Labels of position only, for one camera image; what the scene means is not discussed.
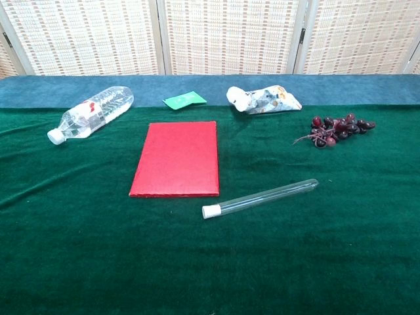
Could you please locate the red flat book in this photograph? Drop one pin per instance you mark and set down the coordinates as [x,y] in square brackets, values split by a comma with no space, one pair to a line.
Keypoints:
[177,160]

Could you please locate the clear glass test tube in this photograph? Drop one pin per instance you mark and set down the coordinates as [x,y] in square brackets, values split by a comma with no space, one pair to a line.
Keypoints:
[269,197]

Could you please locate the dark red grape bunch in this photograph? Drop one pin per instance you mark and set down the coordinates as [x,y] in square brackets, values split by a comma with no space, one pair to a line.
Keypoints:
[344,128]

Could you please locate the blue table cloth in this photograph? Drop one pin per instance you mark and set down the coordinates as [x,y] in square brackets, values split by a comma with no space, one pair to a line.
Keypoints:
[344,90]

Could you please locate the clear plastic water bottle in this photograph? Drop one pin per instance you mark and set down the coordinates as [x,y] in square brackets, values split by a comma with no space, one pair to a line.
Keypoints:
[95,111]

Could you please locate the green paper packet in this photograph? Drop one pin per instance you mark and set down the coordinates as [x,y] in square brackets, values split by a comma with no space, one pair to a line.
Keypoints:
[183,99]

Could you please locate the dark green velvet cloth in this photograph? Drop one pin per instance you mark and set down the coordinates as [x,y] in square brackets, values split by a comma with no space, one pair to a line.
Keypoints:
[210,262]

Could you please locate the small white stopper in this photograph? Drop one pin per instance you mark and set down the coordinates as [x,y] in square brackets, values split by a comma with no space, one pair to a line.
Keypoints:
[209,212]

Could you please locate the woven bamboo folding screen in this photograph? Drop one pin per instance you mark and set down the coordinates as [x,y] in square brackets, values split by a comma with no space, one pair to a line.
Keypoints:
[229,36]

